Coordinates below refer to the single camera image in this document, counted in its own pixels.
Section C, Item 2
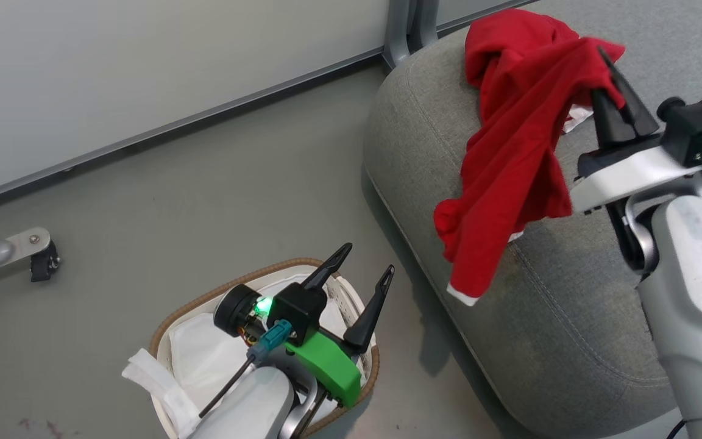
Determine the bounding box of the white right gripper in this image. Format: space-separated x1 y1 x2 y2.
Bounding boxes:
570 46 702 215

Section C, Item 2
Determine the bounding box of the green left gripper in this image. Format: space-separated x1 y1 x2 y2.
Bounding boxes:
283 243 396 408

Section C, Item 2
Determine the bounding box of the red shirt with white trim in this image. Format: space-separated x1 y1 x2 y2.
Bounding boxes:
433 7 627 307

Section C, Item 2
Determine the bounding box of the grey fabric sofa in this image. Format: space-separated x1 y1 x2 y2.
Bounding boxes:
363 0 702 439

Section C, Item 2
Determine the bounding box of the white laundry basket brown rim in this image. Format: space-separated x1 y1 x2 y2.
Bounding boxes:
149 257 381 438

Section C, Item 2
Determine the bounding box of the white garment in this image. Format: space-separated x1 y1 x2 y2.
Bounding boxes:
122 274 327 439

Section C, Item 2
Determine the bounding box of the black caster wheel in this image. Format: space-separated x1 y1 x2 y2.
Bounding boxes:
30 241 60 282

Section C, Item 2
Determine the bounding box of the black cable teal connector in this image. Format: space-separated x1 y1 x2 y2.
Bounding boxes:
197 320 294 419

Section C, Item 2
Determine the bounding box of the grey metal partition rail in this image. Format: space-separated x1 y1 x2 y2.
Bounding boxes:
436 0 537 32
0 46 389 212

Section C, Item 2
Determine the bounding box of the grey metal partition post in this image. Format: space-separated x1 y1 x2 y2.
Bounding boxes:
412 0 441 53
381 0 416 70

